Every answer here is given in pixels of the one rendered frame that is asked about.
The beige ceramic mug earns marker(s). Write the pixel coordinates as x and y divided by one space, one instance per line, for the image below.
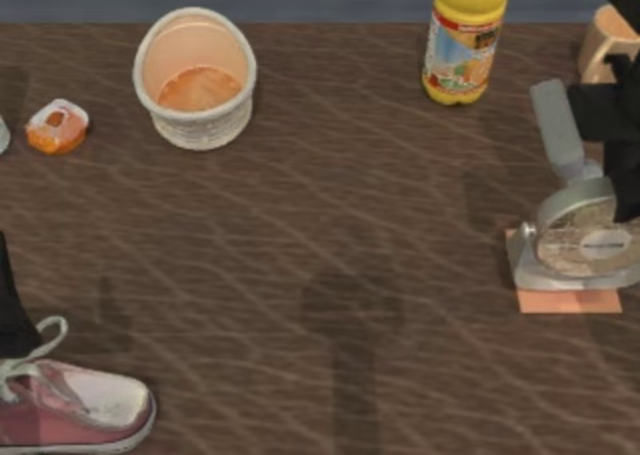
595 40

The clear glass object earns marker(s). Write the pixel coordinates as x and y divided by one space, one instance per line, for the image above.
2 135

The pink white sneaker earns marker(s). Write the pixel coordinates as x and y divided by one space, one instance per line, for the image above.
75 415

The small orange jelly cup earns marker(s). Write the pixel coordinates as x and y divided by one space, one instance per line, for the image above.
52 132

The white woven basket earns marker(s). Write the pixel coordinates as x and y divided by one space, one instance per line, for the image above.
200 120

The yellow juice bottle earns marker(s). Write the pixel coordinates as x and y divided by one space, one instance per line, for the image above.
462 50

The orange square pad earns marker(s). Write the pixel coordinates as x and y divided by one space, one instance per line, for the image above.
570 302

